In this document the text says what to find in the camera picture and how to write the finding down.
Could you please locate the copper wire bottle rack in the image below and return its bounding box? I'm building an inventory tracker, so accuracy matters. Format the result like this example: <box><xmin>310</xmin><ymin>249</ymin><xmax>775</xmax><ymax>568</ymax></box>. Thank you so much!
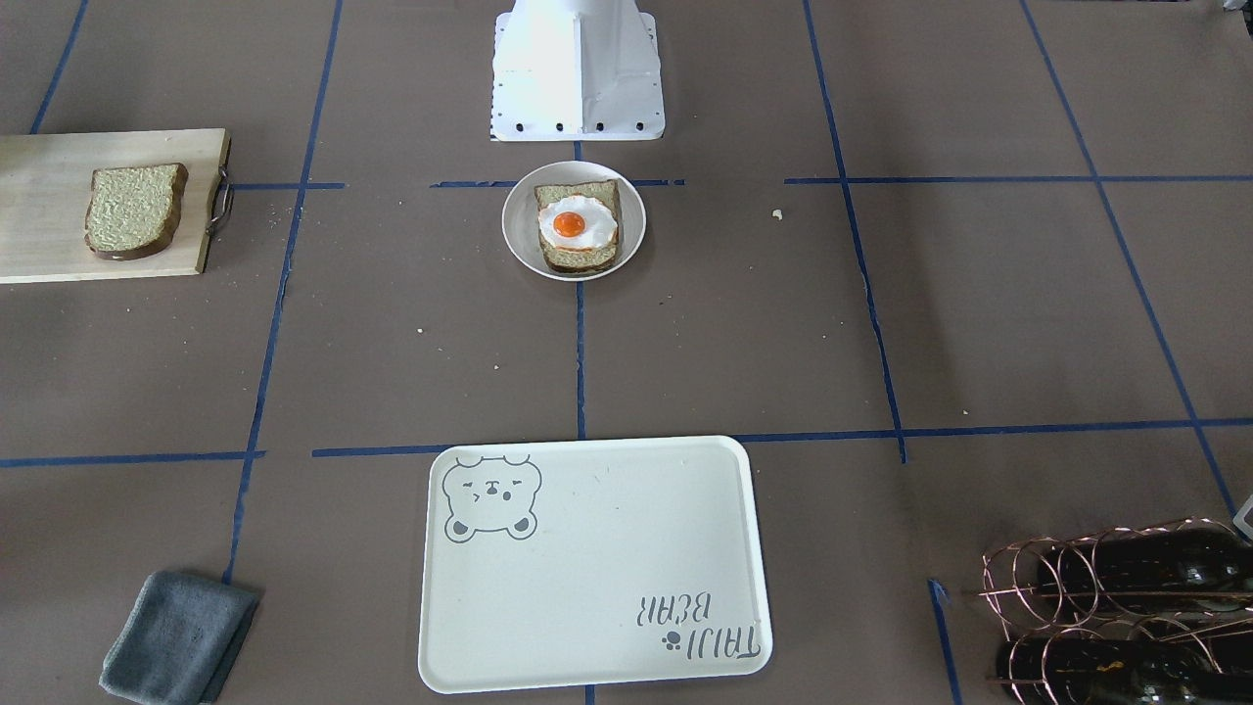
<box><xmin>979</xmin><ymin>517</ymin><xmax>1250</xmax><ymax>677</ymax></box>

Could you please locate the grey folded cloth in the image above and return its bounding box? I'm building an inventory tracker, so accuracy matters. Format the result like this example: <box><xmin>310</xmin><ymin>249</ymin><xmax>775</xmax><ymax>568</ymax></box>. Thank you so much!
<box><xmin>99</xmin><ymin>571</ymin><xmax>261</xmax><ymax>704</ymax></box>

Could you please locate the white bear tray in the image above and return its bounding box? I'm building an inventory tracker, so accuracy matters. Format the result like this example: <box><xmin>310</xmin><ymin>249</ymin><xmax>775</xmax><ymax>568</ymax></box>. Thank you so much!
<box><xmin>417</xmin><ymin>436</ymin><xmax>774</xmax><ymax>692</ymax></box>

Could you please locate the fried egg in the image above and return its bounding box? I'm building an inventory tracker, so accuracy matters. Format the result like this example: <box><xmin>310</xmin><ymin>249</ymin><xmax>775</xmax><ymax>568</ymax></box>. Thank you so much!
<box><xmin>538</xmin><ymin>195</ymin><xmax>618</xmax><ymax>253</ymax></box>

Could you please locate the dark wine bottle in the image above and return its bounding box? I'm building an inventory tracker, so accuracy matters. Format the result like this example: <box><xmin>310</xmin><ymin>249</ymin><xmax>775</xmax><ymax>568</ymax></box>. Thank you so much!
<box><xmin>1037</xmin><ymin>526</ymin><xmax>1252</xmax><ymax>616</ymax></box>
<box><xmin>994</xmin><ymin>637</ymin><xmax>1252</xmax><ymax>704</ymax></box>

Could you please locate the dark wine bottle upper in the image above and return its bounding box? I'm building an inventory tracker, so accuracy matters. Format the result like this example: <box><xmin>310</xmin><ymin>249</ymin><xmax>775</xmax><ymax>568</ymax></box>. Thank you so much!
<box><xmin>1037</xmin><ymin>526</ymin><xmax>1252</xmax><ymax>616</ymax></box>

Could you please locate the white round plate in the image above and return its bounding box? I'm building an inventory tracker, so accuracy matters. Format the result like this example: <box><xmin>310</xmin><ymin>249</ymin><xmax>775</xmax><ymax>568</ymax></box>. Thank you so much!
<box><xmin>499</xmin><ymin>162</ymin><xmax>658</xmax><ymax>282</ymax></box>

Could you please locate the wooden cutting board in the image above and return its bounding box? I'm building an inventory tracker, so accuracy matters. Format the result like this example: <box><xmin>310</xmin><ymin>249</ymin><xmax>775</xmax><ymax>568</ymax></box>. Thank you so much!
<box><xmin>1</xmin><ymin>128</ymin><xmax>231</xmax><ymax>284</ymax></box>

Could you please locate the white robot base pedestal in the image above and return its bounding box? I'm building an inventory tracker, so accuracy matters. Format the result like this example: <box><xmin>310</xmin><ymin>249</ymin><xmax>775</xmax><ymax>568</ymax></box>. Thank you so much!
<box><xmin>489</xmin><ymin>1</ymin><xmax>667</xmax><ymax>142</ymax></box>

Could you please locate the dark wine bottle lower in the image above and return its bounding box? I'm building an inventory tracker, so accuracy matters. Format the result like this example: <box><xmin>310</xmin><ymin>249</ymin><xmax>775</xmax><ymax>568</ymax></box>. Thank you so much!
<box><xmin>994</xmin><ymin>637</ymin><xmax>1252</xmax><ymax>704</ymax></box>

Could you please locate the bread slice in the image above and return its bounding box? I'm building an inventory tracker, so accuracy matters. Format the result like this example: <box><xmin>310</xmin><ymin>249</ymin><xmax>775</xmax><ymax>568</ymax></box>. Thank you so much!
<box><xmin>533</xmin><ymin>180</ymin><xmax>621</xmax><ymax>273</ymax></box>
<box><xmin>81</xmin><ymin>164</ymin><xmax>188</xmax><ymax>260</ymax></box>

